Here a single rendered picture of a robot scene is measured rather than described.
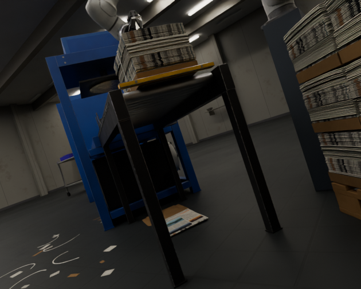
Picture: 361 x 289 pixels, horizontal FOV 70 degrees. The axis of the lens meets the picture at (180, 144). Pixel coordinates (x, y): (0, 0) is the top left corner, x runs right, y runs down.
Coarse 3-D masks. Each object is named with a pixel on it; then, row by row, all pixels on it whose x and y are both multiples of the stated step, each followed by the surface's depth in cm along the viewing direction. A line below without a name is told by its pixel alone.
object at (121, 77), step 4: (116, 56) 126; (116, 60) 128; (116, 64) 131; (116, 68) 134; (120, 68) 128; (116, 72) 136; (120, 72) 130; (120, 76) 133; (124, 76) 126; (120, 80) 136; (124, 80) 130; (128, 88) 126; (124, 92) 138
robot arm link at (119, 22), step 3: (117, 18) 146; (117, 21) 146; (120, 21) 147; (123, 21) 148; (114, 24) 145; (117, 24) 146; (120, 24) 146; (123, 24) 147; (114, 27) 146; (117, 27) 146; (108, 30) 148; (111, 30) 147; (114, 30) 147; (117, 30) 147; (111, 33) 150; (114, 33) 148; (117, 33) 148; (114, 36) 151; (117, 36) 149; (117, 39) 153
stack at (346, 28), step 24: (336, 0) 80; (360, 0) 72; (312, 24) 94; (336, 24) 84; (360, 24) 74; (288, 48) 113; (312, 48) 98; (336, 48) 87; (336, 72) 90; (360, 72) 79; (312, 96) 108; (336, 96) 94; (360, 96) 83; (312, 120) 114; (336, 144) 104; (360, 144) 91; (336, 168) 109; (360, 168) 94; (336, 192) 114; (360, 192) 98; (360, 216) 103
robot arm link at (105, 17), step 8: (88, 0) 140; (96, 0) 138; (104, 0) 140; (112, 0) 142; (88, 8) 139; (96, 8) 138; (104, 8) 140; (112, 8) 142; (96, 16) 141; (104, 16) 141; (112, 16) 143; (104, 24) 144; (112, 24) 145
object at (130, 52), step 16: (128, 32) 106; (144, 32) 108; (160, 32) 111; (176, 32) 113; (128, 48) 105; (144, 48) 107; (160, 48) 110; (176, 48) 112; (192, 48) 114; (128, 64) 112; (144, 64) 107; (160, 64) 109; (176, 64) 112; (160, 80) 110
